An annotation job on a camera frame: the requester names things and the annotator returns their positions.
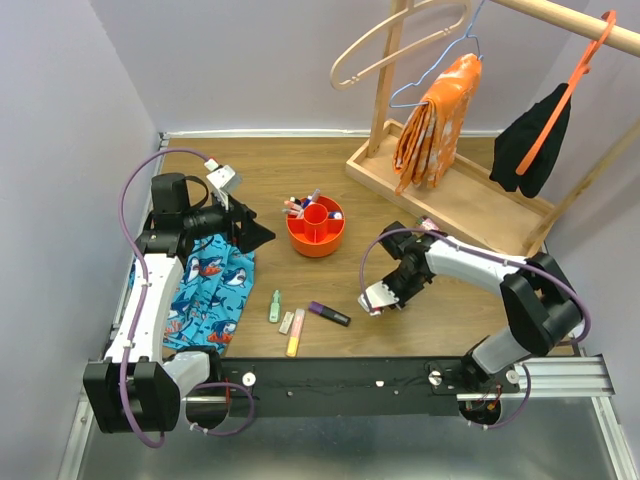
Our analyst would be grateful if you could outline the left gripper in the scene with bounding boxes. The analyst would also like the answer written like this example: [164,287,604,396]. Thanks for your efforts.
[182,187,276,253]

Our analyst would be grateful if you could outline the white grey marker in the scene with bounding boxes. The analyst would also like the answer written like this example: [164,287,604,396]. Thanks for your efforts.
[283,200,304,218]

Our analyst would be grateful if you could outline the black purple highlighter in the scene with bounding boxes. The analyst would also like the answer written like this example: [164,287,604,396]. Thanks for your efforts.
[308,302,351,327]

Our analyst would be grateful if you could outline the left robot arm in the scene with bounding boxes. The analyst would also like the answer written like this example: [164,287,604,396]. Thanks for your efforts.
[83,166,275,434]

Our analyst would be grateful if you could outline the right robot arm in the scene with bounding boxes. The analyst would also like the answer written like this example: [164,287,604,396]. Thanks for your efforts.
[359,222,590,392]

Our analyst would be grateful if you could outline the pink crayon tube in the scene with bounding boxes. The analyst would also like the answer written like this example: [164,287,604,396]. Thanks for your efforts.
[415,216,445,235]

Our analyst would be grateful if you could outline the blue shark print shorts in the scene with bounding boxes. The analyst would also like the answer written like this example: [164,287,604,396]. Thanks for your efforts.
[163,235,255,354]

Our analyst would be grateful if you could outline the orange round desk organizer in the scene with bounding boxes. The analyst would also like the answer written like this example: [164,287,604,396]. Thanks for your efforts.
[285,195,346,258]

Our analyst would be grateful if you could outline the wooden clothes rack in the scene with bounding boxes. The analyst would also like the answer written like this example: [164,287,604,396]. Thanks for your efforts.
[330,1,639,256]

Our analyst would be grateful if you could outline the grey eraser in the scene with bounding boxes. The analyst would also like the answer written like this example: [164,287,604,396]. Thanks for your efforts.
[278,311,294,335]

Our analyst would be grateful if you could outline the pink yellow highlighter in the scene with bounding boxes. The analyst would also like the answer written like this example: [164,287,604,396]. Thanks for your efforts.
[285,309,305,357]

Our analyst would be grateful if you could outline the orange folded cloth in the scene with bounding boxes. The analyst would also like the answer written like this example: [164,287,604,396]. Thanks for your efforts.
[392,53,483,195]

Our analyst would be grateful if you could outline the black garment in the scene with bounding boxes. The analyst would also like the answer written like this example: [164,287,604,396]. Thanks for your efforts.
[489,83,571,198]

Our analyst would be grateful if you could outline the orange plastic hanger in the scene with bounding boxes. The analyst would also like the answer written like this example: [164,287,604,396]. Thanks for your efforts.
[515,10,617,176]

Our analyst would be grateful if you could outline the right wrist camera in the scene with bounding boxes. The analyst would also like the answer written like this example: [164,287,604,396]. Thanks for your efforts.
[358,281,399,316]

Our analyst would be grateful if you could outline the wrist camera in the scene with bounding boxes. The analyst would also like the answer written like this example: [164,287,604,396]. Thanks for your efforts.
[358,281,399,316]
[204,158,242,211]

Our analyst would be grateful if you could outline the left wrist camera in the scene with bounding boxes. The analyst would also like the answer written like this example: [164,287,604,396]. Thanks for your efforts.
[204,158,242,211]

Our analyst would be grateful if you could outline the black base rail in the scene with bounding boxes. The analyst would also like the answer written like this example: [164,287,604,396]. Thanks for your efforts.
[186,356,520,428]

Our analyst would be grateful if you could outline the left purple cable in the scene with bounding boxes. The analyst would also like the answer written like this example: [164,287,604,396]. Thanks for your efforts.
[117,148,256,448]

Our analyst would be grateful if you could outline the blue wire hanger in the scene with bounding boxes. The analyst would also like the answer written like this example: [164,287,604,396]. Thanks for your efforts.
[388,0,486,109]

